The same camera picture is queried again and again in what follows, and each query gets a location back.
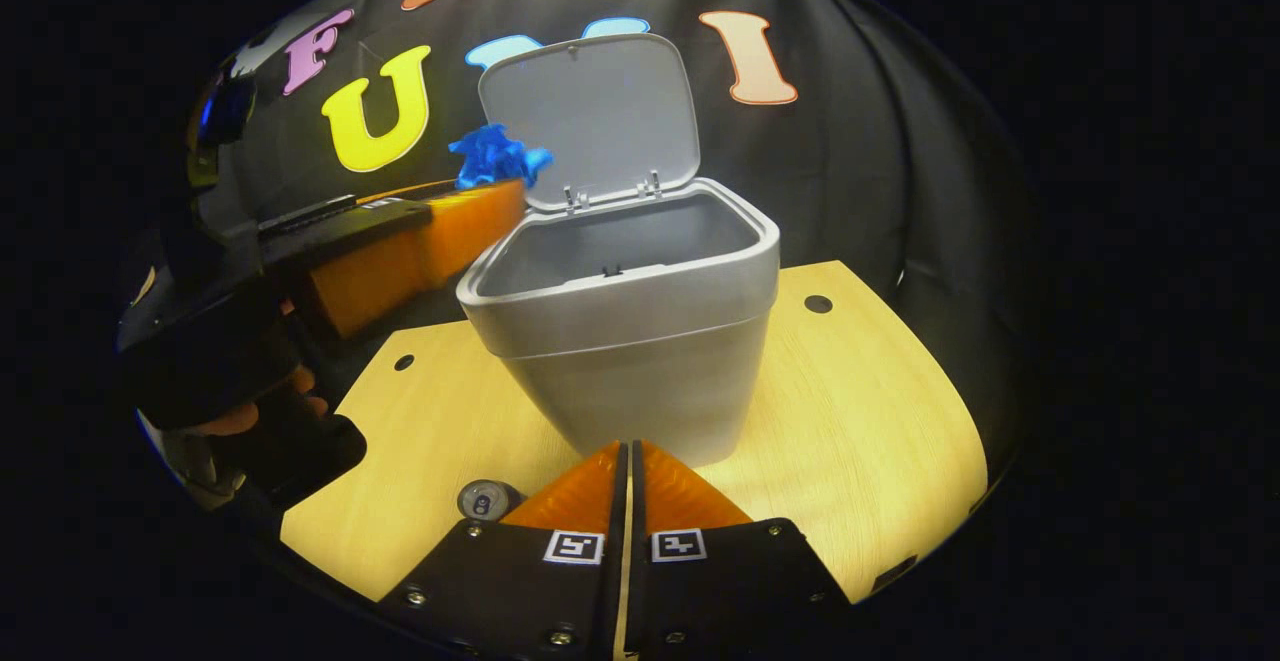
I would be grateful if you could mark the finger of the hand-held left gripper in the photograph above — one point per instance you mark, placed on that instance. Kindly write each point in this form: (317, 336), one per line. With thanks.
(420, 251)
(420, 189)

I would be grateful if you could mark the blue paper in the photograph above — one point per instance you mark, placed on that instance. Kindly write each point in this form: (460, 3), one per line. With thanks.
(492, 156)

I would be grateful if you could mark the white desktop garbage bin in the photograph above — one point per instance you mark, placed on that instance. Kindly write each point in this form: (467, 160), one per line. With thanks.
(640, 361)

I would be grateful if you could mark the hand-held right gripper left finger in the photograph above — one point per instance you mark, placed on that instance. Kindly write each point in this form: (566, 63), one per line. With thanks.
(520, 591)

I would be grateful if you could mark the silver pop can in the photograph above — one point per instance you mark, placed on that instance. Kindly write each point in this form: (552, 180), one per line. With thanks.
(485, 501)

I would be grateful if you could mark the black backdrop cloth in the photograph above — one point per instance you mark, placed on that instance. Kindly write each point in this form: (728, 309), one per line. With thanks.
(880, 161)

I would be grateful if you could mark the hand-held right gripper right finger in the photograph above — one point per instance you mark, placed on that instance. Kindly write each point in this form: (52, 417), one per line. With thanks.
(730, 591)

